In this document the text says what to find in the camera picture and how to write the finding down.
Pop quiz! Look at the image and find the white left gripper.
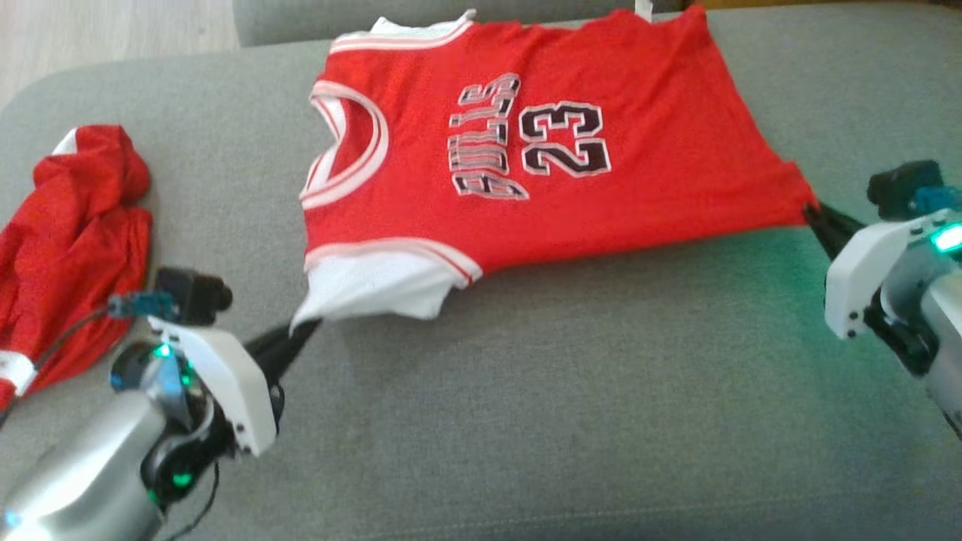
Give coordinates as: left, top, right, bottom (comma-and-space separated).
147, 314, 323, 459

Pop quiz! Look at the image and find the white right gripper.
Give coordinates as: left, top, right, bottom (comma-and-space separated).
802, 201, 962, 340

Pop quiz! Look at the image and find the red Bulls 23 jersey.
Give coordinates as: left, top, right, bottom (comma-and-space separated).
289, 6, 821, 332

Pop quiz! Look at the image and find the red shorts white stripe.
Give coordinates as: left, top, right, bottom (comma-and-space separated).
0, 124, 154, 413

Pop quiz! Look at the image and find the grey and yellow sofa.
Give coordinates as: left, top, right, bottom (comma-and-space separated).
0, 0, 962, 541

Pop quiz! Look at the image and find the right black cable teal plug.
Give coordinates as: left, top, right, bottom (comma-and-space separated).
913, 186, 962, 219

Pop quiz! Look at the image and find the black cable teal plug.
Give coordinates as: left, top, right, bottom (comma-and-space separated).
30, 292, 181, 374
913, 186, 962, 219

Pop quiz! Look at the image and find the left black cable teal plug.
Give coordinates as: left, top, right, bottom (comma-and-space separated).
30, 292, 181, 374

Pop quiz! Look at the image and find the white cable tag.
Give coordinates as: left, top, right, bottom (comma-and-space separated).
0, 349, 38, 397

